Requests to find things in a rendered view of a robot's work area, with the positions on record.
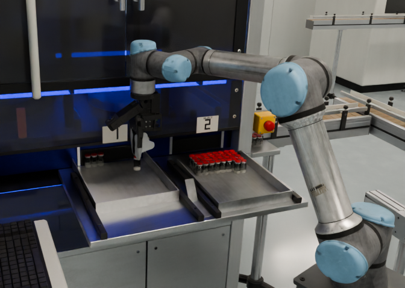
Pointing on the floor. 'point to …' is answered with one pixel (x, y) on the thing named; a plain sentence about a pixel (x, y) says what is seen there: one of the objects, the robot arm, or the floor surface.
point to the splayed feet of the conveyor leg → (253, 282)
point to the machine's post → (246, 120)
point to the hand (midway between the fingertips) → (135, 155)
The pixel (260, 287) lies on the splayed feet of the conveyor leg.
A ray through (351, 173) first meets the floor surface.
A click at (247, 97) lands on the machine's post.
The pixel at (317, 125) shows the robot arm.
